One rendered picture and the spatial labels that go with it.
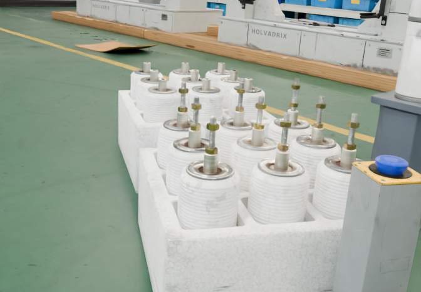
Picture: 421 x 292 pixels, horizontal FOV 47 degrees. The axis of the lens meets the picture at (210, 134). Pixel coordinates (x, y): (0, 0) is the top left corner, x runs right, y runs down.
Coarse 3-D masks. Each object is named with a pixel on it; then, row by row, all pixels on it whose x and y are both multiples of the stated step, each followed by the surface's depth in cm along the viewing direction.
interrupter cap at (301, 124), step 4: (276, 120) 104; (280, 120) 104; (300, 120) 105; (304, 120) 105; (276, 124) 102; (300, 124) 103; (304, 124) 103; (308, 124) 102; (288, 128) 100; (292, 128) 100; (296, 128) 100; (300, 128) 100; (304, 128) 100
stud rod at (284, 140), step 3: (285, 114) 76; (288, 114) 76; (285, 117) 76; (288, 117) 76; (285, 120) 76; (288, 120) 76; (285, 129) 76; (282, 132) 77; (285, 132) 76; (282, 135) 77; (285, 135) 77; (282, 138) 77; (285, 138) 77; (282, 141) 77; (285, 141) 77; (282, 144) 77; (285, 144) 77; (282, 150) 77
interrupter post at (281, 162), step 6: (276, 150) 78; (288, 150) 78; (276, 156) 78; (282, 156) 77; (288, 156) 77; (276, 162) 78; (282, 162) 77; (288, 162) 78; (276, 168) 78; (282, 168) 78
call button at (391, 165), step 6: (378, 156) 63; (384, 156) 63; (390, 156) 63; (396, 156) 64; (378, 162) 62; (384, 162) 61; (390, 162) 61; (396, 162) 61; (402, 162) 61; (378, 168) 62; (384, 168) 61; (390, 168) 61; (396, 168) 61; (402, 168) 61; (390, 174) 61; (396, 174) 61
